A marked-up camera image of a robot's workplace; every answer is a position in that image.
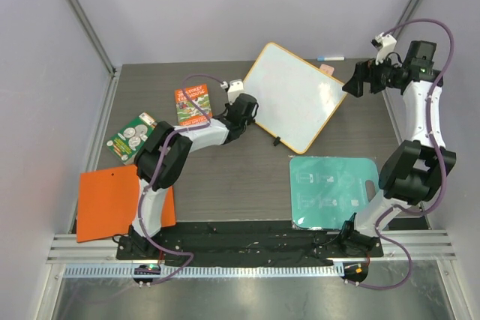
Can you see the blue-capped whiteboard marker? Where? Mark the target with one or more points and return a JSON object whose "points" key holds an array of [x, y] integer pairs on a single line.
{"points": [[330, 58]]}

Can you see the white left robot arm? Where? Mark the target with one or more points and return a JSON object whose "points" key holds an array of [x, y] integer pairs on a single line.
{"points": [[160, 162]]}

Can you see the green paperback book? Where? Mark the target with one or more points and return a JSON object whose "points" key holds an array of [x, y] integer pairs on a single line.
{"points": [[126, 142]]}

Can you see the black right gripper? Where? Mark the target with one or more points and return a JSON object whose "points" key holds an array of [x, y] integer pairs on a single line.
{"points": [[366, 80]]}

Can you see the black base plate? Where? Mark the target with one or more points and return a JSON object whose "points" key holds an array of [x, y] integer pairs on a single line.
{"points": [[242, 244]]}

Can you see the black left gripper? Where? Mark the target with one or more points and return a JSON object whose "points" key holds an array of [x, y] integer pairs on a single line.
{"points": [[229, 106]]}

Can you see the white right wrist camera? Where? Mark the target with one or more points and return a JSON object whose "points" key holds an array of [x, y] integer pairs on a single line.
{"points": [[384, 44]]}

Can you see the pink eraser block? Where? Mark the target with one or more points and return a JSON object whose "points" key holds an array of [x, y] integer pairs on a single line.
{"points": [[329, 70]]}

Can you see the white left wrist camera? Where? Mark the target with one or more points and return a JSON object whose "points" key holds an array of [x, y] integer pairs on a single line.
{"points": [[233, 89]]}

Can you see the perforated cable duct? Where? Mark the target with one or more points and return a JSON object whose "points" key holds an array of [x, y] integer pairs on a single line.
{"points": [[149, 270]]}

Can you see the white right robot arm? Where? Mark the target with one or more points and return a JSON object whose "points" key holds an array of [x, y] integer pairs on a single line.
{"points": [[418, 168]]}

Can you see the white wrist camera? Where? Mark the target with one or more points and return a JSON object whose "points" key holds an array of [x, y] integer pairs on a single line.
{"points": [[233, 89], [384, 44]]}

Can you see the yellow-framed whiteboard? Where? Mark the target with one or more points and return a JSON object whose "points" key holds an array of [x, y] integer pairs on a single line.
{"points": [[296, 99]]}

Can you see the orange folder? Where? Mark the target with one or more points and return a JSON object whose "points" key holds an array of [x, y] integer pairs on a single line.
{"points": [[113, 200]]}

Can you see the orange treehouse book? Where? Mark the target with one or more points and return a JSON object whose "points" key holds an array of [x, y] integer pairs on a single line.
{"points": [[192, 113]]}

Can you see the teal plastic cutting board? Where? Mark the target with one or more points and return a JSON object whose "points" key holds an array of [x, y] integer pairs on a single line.
{"points": [[326, 191]]}

